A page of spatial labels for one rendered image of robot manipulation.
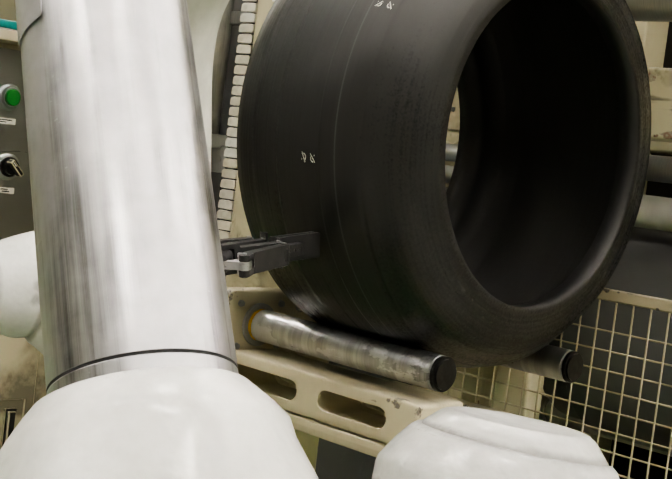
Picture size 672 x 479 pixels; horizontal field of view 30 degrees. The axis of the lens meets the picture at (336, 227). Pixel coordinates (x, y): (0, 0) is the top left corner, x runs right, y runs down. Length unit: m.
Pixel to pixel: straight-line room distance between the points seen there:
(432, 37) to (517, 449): 0.85
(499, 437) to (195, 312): 0.17
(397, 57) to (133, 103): 0.79
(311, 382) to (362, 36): 0.46
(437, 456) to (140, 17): 0.29
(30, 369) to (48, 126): 1.22
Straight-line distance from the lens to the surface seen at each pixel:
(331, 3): 1.54
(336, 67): 1.48
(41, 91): 0.71
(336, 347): 1.64
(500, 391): 2.28
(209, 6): 1.05
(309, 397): 1.64
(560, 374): 1.76
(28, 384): 1.90
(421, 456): 0.67
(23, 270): 1.22
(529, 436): 0.68
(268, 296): 1.78
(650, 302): 1.91
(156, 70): 0.70
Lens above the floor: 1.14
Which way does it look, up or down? 3 degrees down
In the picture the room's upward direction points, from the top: 7 degrees clockwise
